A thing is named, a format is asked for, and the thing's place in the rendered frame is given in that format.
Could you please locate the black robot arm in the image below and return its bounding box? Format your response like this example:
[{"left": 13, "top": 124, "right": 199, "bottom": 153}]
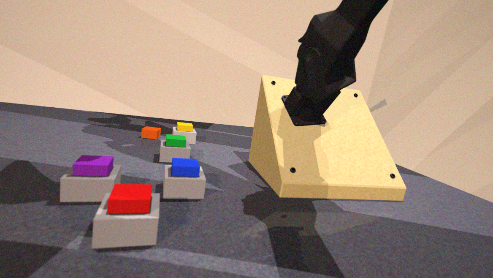
[{"left": 281, "top": 0, "right": 388, "bottom": 126}]

